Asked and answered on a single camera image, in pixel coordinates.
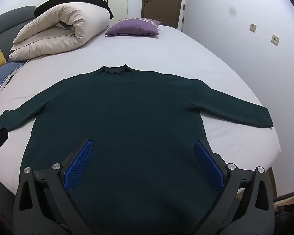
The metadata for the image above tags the brown door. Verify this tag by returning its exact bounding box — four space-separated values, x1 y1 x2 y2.
142 0 184 30

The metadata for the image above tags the blue blanket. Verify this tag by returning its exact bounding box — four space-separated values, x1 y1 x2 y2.
0 61 27 103

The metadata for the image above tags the grey padded headboard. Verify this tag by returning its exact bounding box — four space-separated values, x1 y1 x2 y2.
0 5 37 61

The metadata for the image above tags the dark green sweater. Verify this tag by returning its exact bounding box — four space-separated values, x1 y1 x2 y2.
0 64 274 235

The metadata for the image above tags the purple pillow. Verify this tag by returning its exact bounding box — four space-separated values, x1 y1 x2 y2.
105 18 161 38

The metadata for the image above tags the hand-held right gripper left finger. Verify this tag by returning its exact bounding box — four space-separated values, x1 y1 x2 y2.
13 139 96 235

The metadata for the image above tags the bed with white sheet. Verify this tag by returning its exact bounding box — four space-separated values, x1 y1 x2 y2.
0 24 282 194

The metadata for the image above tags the rolled beige duvet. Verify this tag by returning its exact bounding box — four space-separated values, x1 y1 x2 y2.
8 1 111 61

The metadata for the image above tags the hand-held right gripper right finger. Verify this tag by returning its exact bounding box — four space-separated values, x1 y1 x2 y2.
193 139 276 235

